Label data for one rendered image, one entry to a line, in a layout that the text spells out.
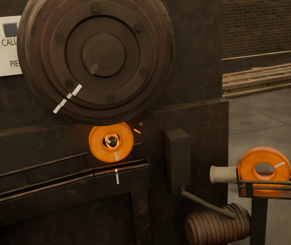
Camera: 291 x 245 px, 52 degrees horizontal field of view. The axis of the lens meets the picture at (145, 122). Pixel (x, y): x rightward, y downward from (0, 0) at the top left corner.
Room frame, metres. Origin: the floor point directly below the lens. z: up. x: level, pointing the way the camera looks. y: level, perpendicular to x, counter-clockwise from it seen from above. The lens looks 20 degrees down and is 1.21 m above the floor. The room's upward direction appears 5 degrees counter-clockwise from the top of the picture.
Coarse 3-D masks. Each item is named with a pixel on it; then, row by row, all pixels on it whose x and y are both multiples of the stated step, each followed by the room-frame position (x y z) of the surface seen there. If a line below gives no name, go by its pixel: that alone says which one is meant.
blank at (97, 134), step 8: (96, 128) 0.93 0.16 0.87; (104, 128) 0.93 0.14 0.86; (112, 128) 0.94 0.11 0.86; (120, 128) 0.94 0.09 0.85; (128, 128) 0.95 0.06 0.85; (96, 136) 0.92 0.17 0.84; (104, 136) 0.93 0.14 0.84; (120, 136) 0.94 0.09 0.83; (128, 136) 0.95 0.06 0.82; (96, 144) 0.92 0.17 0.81; (120, 144) 0.94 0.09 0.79; (128, 144) 0.95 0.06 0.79; (96, 152) 0.92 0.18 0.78; (104, 152) 0.93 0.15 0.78; (112, 152) 0.93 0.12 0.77; (120, 152) 0.94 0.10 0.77; (128, 152) 0.95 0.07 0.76; (104, 160) 0.93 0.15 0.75; (112, 160) 0.93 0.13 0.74
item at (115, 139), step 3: (108, 135) 0.93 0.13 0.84; (111, 135) 0.92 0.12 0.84; (114, 135) 0.93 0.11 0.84; (105, 138) 0.93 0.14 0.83; (108, 138) 0.91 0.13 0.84; (111, 138) 0.91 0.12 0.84; (114, 138) 0.91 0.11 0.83; (117, 138) 0.92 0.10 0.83; (108, 141) 0.90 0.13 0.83; (111, 141) 0.90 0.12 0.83; (114, 141) 0.90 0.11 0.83; (117, 141) 0.91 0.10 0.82; (108, 144) 0.90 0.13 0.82; (111, 144) 0.90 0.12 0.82; (114, 144) 0.90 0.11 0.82; (117, 144) 0.91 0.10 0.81; (111, 147) 0.90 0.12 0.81; (114, 147) 0.91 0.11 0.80
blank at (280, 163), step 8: (248, 152) 0.87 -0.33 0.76; (256, 152) 0.84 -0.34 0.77; (264, 152) 0.83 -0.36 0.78; (272, 152) 0.82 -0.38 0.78; (280, 152) 0.84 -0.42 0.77; (248, 160) 0.85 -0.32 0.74; (256, 160) 0.84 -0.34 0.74; (264, 160) 0.83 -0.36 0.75; (272, 160) 0.82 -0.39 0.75; (280, 160) 0.81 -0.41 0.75; (240, 168) 0.86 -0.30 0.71; (248, 168) 0.85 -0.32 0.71; (280, 168) 0.81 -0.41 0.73; (288, 168) 0.80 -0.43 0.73; (248, 176) 0.85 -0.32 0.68; (256, 176) 0.85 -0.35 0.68; (264, 176) 0.85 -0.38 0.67; (272, 176) 0.83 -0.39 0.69; (280, 176) 0.81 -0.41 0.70; (288, 176) 0.80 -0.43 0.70; (256, 184) 0.84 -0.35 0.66; (264, 184) 0.83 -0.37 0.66; (272, 184) 0.82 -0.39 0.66
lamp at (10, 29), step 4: (4, 24) 0.98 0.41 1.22; (8, 24) 0.98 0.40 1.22; (12, 24) 0.98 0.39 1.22; (4, 28) 0.98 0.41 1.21; (8, 28) 0.98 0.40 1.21; (12, 28) 0.98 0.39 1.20; (16, 28) 0.99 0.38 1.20; (8, 32) 0.98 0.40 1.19; (12, 32) 0.98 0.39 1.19; (16, 32) 0.99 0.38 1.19
